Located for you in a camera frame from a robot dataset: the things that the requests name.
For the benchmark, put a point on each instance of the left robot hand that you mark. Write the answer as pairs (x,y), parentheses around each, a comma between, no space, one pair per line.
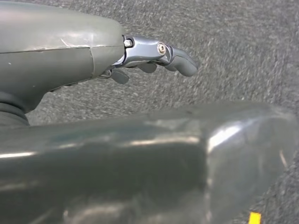
(58,46)

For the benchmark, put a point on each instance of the yellow floor tape strip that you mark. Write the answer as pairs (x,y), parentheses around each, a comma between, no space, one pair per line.
(254,218)

